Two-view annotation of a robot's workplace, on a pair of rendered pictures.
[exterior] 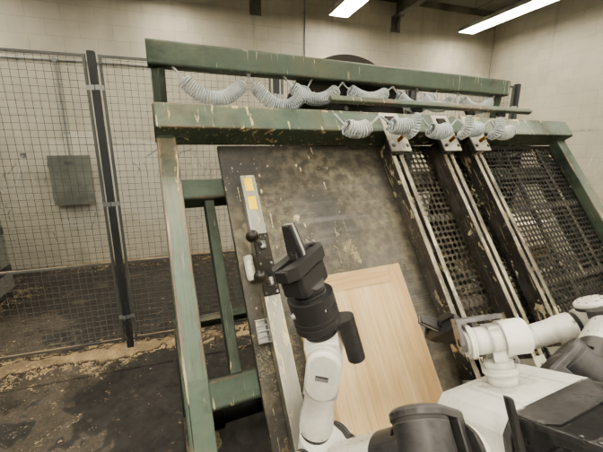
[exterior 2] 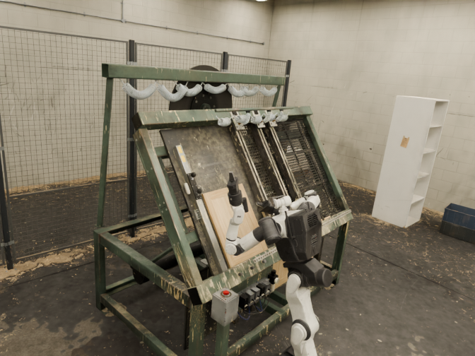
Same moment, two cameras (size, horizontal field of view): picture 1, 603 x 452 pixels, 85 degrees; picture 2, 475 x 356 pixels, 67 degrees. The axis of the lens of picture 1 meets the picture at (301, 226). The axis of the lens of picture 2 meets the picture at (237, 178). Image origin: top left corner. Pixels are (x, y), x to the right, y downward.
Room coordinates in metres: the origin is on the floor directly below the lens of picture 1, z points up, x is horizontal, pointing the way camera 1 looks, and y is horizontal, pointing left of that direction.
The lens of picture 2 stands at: (-1.33, 0.88, 2.24)
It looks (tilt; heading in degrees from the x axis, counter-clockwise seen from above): 17 degrees down; 334
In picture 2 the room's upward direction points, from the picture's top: 5 degrees clockwise
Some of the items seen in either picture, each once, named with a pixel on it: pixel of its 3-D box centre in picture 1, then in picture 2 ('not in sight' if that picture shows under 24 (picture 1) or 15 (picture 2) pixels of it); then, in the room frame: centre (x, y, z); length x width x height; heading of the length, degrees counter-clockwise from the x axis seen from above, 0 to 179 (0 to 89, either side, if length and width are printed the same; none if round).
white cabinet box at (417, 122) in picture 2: not in sight; (408, 161); (2.70, -4.14, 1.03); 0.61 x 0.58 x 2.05; 108
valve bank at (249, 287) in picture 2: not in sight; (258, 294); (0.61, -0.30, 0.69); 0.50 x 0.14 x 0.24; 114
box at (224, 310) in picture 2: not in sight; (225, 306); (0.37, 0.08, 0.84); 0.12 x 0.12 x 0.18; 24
